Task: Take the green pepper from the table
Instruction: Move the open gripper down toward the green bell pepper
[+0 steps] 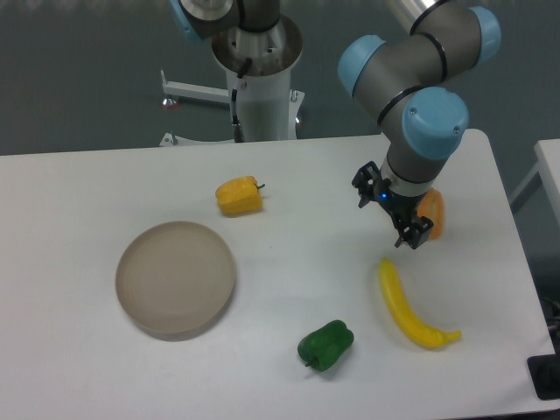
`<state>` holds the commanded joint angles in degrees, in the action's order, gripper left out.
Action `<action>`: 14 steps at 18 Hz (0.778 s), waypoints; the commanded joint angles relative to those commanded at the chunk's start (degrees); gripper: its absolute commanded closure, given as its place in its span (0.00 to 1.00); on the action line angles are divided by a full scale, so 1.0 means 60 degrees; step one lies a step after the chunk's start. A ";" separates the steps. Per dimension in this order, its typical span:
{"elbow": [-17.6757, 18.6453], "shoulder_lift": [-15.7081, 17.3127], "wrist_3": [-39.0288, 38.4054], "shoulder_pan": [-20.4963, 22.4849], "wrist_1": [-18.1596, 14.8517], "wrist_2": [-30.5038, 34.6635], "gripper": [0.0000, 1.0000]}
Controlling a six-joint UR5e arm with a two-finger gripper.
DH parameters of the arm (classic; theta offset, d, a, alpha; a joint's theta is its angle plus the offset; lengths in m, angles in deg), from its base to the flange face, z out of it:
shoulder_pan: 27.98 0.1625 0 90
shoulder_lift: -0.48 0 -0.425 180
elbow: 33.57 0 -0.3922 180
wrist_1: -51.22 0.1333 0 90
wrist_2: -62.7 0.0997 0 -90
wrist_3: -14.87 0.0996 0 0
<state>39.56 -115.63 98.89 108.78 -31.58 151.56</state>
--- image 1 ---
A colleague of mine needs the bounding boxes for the white side table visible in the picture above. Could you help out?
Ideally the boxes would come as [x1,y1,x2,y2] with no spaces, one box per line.
[508,138,560,221]

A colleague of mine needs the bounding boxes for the orange bell pepper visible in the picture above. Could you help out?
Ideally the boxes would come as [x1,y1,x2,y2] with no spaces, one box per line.
[416,188,445,240]

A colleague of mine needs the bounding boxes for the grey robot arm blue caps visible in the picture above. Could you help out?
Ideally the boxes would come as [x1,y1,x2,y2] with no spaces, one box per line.
[171,1,501,249]

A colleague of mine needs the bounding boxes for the black base cable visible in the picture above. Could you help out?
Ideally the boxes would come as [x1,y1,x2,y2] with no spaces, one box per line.
[229,57,253,144]

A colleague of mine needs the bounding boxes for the green bell pepper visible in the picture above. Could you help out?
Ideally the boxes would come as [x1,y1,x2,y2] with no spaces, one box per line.
[297,319,354,372]

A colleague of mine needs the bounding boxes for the long yellow chili pepper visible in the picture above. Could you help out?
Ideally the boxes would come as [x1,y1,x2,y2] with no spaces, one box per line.
[378,257,462,350]

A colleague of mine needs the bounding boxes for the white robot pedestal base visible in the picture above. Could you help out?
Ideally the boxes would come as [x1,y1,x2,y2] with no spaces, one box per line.
[160,15,305,143]

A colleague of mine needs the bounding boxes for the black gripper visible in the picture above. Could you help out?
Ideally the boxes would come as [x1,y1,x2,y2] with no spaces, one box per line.
[352,161,434,249]

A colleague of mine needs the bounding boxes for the beige round plate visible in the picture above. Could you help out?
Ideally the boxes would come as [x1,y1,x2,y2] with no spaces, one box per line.
[115,221,236,341]

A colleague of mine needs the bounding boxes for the yellow bell pepper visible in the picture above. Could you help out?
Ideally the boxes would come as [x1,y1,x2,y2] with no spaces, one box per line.
[215,176,264,216]

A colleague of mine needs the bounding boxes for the black device at table edge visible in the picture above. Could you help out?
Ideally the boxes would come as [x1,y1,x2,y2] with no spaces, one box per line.
[527,354,559,401]

